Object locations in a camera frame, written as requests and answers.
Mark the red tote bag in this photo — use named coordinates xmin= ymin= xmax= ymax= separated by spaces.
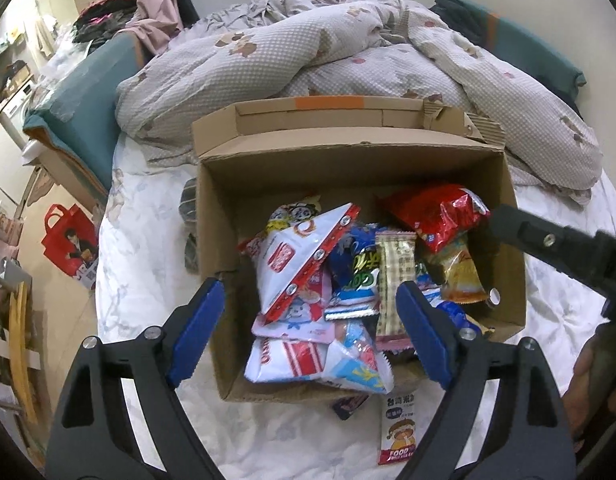
xmin=42 ymin=203 xmax=99 ymax=291

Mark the white snack bag red trim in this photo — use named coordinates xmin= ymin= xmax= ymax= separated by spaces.
xmin=238 ymin=203 xmax=363 ymax=323

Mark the white quilted bed sheet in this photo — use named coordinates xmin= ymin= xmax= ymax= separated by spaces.
xmin=95 ymin=135 xmax=616 ymax=480

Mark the blue snack packet yellow print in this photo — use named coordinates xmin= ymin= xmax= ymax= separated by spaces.
xmin=324 ymin=225 xmax=383 ymax=322

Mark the blue yellow cookie bag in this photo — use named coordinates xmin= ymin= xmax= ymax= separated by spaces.
xmin=420 ymin=280 xmax=495 ymax=338

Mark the beige patterned snack packet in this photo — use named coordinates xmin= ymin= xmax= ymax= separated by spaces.
xmin=374 ymin=230 xmax=417 ymax=352

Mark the light blue snack packet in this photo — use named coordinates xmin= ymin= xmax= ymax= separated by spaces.
xmin=320 ymin=320 xmax=395 ymax=395

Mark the white packet brown cartoon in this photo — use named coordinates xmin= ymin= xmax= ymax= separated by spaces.
xmin=377 ymin=392 xmax=419 ymax=466

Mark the cartoon face snack packet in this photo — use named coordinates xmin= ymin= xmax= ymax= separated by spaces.
xmin=265 ymin=195 xmax=323 ymax=233

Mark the white cabinet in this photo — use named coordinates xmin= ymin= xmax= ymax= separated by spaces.
xmin=0 ymin=80 xmax=38 ymax=151

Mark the pink snack packet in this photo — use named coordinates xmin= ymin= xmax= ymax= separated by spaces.
xmin=252 ymin=275 xmax=336 ymax=343

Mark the white and navy snack packet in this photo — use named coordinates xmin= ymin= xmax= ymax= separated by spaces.
xmin=330 ymin=394 xmax=371 ymax=421

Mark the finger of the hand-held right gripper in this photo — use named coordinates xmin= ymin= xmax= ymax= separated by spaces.
xmin=488 ymin=204 xmax=616 ymax=321

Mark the cardboard box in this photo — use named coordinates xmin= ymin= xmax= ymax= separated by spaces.
xmin=190 ymin=95 xmax=528 ymax=403

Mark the teal padded bed frame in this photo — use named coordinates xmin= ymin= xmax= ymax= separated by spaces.
xmin=22 ymin=0 xmax=586 ymax=211

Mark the red striped snack packet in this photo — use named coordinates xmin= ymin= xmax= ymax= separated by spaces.
xmin=244 ymin=336 xmax=333 ymax=383

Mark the red foil snack bag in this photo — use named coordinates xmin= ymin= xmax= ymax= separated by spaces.
xmin=377 ymin=183 xmax=491 ymax=255

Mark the checked duvet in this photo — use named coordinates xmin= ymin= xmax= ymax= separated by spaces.
xmin=115 ymin=0 xmax=604 ymax=206

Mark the yellow wooden chair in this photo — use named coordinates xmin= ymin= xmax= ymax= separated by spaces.
xmin=0 ymin=265 xmax=43 ymax=426

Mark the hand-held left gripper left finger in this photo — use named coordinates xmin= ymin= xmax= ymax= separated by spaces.
xmin=45 ymin=277 xmax=226 ymax=480

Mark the yellow chip bag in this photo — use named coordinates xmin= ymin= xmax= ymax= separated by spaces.
xmin=420 ymin=232 xmax=489 ymax=306

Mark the pink cloth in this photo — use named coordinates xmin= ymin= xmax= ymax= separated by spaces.
xmin=125 ymin=0 xmax=186 ymax=56

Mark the dark clothes pile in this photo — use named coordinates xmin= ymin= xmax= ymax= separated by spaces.
xmin=72 ymin=0 xmax=138 ymax=41

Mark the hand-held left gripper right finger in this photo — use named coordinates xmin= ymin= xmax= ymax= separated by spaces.
xmin=395 ymin=280 xmax=576 ymax=480

